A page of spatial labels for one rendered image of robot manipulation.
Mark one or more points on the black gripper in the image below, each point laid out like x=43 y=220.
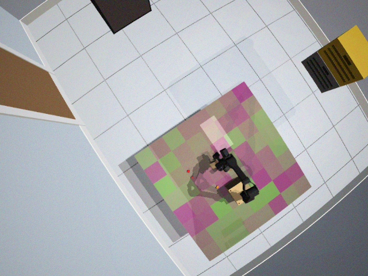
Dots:
x=216 y=156

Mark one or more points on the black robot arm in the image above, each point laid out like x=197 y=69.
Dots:
x=247 y=195

